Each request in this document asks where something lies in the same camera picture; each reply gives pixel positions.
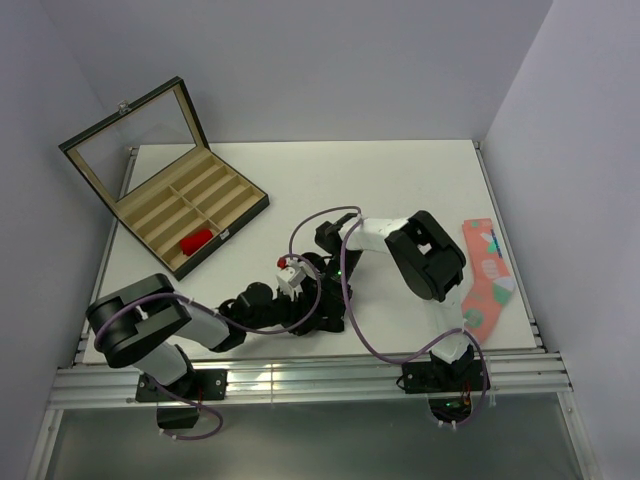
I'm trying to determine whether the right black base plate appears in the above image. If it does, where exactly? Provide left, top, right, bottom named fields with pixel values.
left=396, top=360, right=491, bottom=394

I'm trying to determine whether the pink patterned sock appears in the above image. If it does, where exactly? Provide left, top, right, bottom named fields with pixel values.
left=461, top=218, right=516, bottom=344

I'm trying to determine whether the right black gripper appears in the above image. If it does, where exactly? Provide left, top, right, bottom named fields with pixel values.
left=310, top=249, right=364, bottom=327

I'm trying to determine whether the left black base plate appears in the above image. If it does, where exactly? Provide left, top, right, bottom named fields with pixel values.
left=135, top=369, right=227, bottom=403

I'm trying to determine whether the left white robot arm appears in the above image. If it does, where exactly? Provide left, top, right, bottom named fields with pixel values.
left=86, top=274, right=332, bottom=399

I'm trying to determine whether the black compartment display box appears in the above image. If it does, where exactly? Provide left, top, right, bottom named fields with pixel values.
left=59, top=76, right=270, bottom=280

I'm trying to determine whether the black striped sock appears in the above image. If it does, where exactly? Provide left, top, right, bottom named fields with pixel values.
left=298, top=252, right=332, bottom=276

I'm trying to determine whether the aluminium table frame rail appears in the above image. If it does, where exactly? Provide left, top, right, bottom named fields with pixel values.
left=47, top=352, right=572, bottom=410

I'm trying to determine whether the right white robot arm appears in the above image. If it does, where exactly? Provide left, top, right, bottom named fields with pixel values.
left=315, top=210, right=474, bottom=390

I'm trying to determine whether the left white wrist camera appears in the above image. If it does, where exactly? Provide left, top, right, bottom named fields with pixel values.
left=276, top=257, right=306, bottom=300

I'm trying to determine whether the small black box under rail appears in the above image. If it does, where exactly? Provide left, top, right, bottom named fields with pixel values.
left=156, top=407, right=200, bottom=431

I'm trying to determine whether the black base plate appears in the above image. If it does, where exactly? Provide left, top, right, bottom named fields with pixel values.
left=135, top=369, right=227, bottom=403
left=396, top=360, right=491, bottom=394

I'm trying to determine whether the red santa sock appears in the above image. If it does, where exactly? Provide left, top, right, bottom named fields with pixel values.
left=179, top=229, right=214, bottom=256

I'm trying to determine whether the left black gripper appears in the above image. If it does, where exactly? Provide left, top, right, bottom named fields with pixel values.
left=245, top=283, right=325, bottom=336

